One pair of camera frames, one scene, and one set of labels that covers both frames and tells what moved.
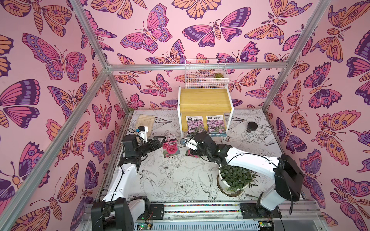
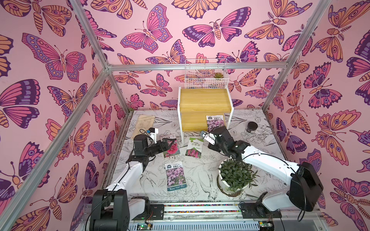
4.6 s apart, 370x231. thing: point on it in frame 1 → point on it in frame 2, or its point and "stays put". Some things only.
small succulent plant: [218, 75] stays put
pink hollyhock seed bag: [170, 146] stays put
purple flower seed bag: [216, 126] stays put
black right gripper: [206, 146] → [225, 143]
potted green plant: [233, 180] stays put
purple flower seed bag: [195, 124] → [175, 179]
